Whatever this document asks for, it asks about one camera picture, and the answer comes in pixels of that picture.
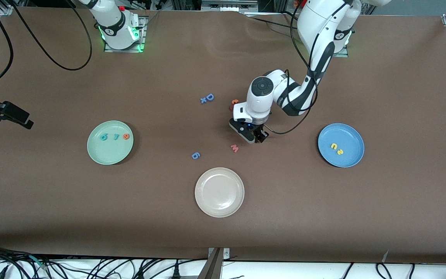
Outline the beige plate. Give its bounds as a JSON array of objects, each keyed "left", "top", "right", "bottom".
[{"left": 194, "top": 167, "right": 245, "bottom": 218}]

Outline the blue plate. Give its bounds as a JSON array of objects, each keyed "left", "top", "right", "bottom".
[{"left": 317, "top": 123, "right": 365, "bottom": 168}]

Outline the light green plate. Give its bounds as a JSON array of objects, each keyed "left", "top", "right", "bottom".
[{"left": 87, "top": 121, "right": 134, "bottom": 165}]

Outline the brown table mat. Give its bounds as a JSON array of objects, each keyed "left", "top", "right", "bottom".
[{"left": 0, "top": 6, "right": 446, "bottom": 264}]

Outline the white power strip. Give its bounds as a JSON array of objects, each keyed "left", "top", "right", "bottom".
[{"left": 202, "top": 0, "right": 260, "bottom": 12}]

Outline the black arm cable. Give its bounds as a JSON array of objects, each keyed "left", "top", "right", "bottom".
[
  {"left": 264, "top": 0, "right": 357, "bottom": 135},
  {"left": 0, "top": 0, "right": 93, "bottom": 96}
]

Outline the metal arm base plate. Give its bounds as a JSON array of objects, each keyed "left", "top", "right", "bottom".
[
  {"left": 104, "top": 15, "right": 147, "bottom": 53},
  {"left": 333, "top": 39, "right": 350, "bottom": 58}
]

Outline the aluminium profile post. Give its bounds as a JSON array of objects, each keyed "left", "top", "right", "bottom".
[{"left": 198, "top": 247, "right": 230, "bottom": 279}]

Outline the teal cable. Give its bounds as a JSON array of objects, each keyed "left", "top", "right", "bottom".
[{"left": 29, "top": 255, "right": 48, "bottom": 270}]

